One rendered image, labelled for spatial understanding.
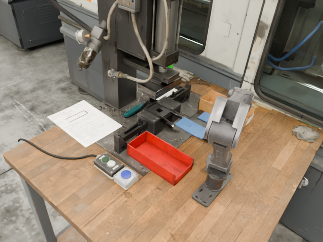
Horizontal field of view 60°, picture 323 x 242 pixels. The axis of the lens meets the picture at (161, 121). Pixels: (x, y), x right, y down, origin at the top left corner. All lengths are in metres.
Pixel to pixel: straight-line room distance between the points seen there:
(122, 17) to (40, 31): 3.18
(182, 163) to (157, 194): 0.19
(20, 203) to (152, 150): 1.32
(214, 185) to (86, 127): 0.64
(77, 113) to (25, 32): 2.90
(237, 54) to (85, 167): 1.05
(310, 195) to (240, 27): 1.06
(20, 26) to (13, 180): 2.31
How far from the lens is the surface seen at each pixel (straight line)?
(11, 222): 2.22
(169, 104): 1.34
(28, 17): 4.20
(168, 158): 1.18
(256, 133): 1.42
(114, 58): 1.30
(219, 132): 0.77
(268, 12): 1.54
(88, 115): 1.41
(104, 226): 0.99
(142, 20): 1.11
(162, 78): 1.17
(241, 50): 1.69
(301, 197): 1.95
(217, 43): 1.77
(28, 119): 3.02
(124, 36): 1.21
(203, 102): 1.44
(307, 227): 2.09
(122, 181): 1.06
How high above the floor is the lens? 1.74
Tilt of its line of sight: 38 degrees down
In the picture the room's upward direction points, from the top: 5 degrees clockwise
